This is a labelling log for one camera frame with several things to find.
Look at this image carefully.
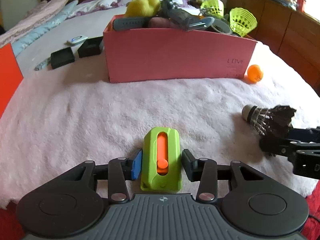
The black small box base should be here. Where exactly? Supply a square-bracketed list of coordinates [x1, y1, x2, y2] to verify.
[78, 36, 104, 58]

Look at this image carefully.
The orange ping pong ball outside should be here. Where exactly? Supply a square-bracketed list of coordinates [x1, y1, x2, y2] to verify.
[247, 64, 264, 83]

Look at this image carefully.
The wooden nightstand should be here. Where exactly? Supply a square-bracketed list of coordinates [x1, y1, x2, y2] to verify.
[188, 0, 203, 9]

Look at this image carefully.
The yellow-green plastic shuttlecock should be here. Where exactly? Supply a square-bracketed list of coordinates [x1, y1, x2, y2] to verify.
[200, 0, 225, 18]
[229, 8, 258, 37]

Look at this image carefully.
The yellow plush toy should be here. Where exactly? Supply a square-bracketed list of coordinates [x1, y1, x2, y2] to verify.
[125, 0, 160, 17]

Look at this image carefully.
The white square device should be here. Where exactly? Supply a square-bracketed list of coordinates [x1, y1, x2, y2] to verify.
[67, 35, 88, 46]

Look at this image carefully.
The large clear dark plastic case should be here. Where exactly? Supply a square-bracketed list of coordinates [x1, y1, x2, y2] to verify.
[159, 0, 207, 31]

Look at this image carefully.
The yellow-green plastic shuttlecock left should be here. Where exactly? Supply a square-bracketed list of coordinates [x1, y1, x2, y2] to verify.
[200, 0, 225, 18]

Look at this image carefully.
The black small box lid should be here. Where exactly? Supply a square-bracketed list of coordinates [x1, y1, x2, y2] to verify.
[50, 47, 75, 69]

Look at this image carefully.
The light blue folded quilt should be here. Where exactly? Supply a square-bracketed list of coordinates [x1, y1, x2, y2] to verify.
[11, 0, 79, 57]

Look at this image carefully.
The orange red box lid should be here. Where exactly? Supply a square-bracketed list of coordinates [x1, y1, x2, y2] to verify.
[0, 43, 23, 116]

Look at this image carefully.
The black watch strap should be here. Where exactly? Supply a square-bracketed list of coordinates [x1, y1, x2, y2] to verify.
[112, 16, 152, 32]

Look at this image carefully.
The pink folded quilt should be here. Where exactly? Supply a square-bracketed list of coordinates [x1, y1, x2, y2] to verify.
[1, 0, 71, 47]

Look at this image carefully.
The wooden dresser cabinet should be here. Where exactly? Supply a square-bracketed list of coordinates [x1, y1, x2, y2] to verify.
[225, 0, 319, 93]

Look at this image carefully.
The blue round tape measure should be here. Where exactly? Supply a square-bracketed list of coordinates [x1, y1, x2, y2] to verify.
[201, 16, 215, 28]

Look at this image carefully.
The purple frilled pillow left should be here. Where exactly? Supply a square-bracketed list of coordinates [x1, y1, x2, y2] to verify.
[67, 0, 118, 19]

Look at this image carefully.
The black feather shuttlecock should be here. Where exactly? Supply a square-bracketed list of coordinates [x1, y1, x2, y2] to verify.
[241, 105, 296, 138]

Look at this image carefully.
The grey patterned strap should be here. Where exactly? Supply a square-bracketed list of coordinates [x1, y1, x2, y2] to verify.
[34, 57, 52, 72]

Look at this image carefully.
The green orange utility knife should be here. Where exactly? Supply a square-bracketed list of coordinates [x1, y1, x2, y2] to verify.
[140, 127, 182, 193]

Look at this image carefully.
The purple plush toy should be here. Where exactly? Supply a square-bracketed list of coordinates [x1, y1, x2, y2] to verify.
[148, 17, 177, 29]

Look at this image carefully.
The red box on dresser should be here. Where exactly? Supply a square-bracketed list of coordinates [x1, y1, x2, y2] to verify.
[297, 0, 306, 12]

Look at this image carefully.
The black round tape roll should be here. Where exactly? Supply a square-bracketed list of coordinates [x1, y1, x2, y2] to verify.
[211, 18, 233, 35]

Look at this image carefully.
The pink cardboard box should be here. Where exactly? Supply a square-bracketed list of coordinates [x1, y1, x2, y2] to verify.
[103, 23, 257, 83]

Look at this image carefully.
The yellow-green plastic shuttlecock right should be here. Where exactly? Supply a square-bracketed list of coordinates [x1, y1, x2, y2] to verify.
[229, 8, 258, 37]

